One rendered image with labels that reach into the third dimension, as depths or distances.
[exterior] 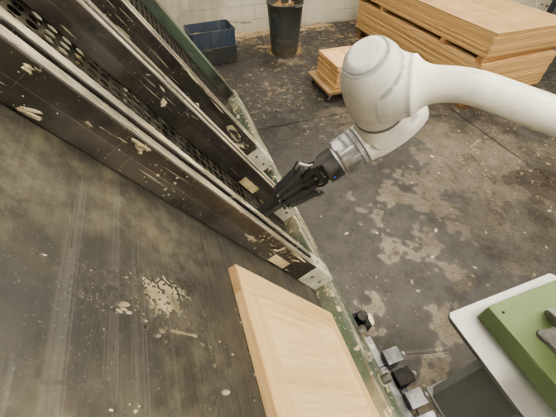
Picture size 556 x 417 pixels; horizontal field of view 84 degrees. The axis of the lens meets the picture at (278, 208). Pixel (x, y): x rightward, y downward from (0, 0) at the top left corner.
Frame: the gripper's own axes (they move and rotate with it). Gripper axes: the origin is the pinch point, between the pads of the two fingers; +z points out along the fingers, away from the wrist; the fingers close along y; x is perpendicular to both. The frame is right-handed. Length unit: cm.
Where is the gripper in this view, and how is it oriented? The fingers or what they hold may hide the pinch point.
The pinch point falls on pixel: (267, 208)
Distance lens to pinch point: 75.3
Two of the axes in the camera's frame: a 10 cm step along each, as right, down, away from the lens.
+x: 3.1, 7.1, -6.4
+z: -8.1, 5.5, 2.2
